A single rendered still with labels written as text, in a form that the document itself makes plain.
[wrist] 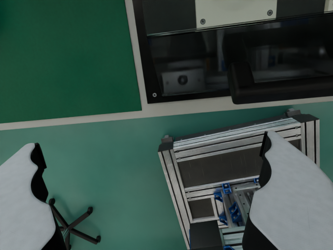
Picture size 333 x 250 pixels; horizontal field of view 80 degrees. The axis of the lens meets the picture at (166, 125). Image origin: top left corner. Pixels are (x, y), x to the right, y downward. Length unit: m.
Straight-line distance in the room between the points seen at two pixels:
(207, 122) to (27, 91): 1.00
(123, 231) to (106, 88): 1.54
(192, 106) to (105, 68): 0.22
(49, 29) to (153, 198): 1.34
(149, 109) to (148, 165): 0.98
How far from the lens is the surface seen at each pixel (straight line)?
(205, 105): 0.50
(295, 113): 1.38
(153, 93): 0.47
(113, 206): 1.75
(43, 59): 0.57
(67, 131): 1.53
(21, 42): 0.60
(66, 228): 1.96
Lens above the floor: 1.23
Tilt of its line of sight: 69 degrees down
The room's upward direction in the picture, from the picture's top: 169 degrees counter-clockwise
